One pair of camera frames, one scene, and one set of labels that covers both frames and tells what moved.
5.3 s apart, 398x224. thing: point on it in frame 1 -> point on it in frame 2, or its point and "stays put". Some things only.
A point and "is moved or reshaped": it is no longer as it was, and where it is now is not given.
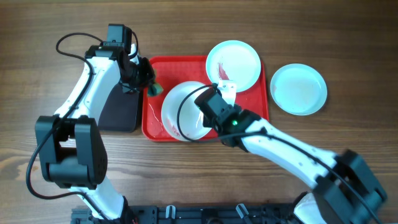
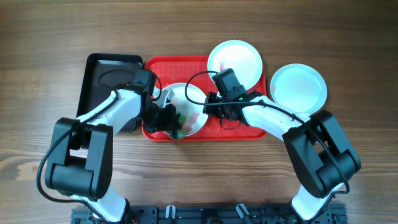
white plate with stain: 191,116 is moved or reshaped
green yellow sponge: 154,89 is moved or reshaped
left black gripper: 150,74 -> 168,124
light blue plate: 298,89 stays put
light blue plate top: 236,60 stays put
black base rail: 204,214 stays put
